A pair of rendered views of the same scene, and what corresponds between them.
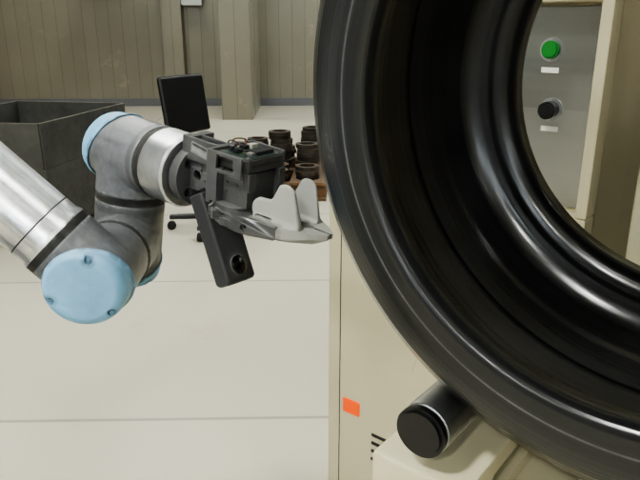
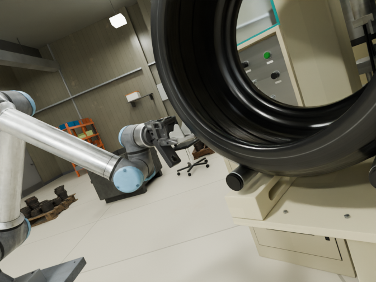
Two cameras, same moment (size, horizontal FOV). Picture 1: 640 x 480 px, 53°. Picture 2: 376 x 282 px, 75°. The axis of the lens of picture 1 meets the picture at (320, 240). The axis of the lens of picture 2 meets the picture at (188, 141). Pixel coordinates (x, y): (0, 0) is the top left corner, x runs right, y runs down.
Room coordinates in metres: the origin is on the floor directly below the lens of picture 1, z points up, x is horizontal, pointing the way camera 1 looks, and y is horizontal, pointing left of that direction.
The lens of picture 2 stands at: (-0.10, -0.11, 1.11)
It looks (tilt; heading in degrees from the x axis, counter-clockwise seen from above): 9 degrees down; 10
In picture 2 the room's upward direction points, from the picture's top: 21 degrees counter-clockwise
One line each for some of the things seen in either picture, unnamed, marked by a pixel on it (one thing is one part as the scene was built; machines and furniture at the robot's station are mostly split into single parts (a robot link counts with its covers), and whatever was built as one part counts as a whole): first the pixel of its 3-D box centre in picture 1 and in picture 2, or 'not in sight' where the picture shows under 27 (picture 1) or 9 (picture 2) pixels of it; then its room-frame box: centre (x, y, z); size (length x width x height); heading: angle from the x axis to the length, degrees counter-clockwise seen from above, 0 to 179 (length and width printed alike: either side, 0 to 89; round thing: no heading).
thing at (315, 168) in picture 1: (281, 156); (210, 137); (5.14, 0.31, 0.21); 1.17 x 0.81 x 0.42; 0
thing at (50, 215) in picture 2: not in sight; (35, 208); (4.15, 4.02, 0.23); 1.28 x 0.93 x 0.46; 92
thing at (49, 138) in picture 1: (34, 169); (128, 169); (3.97, 1.78, 0.36); 1.05 x 0.87 x 0.72; 173
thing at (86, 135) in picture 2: not in sight; (85, 144); (9.04, 5.38, 1.00); 2.17 x 0.58 x 2.00; 1
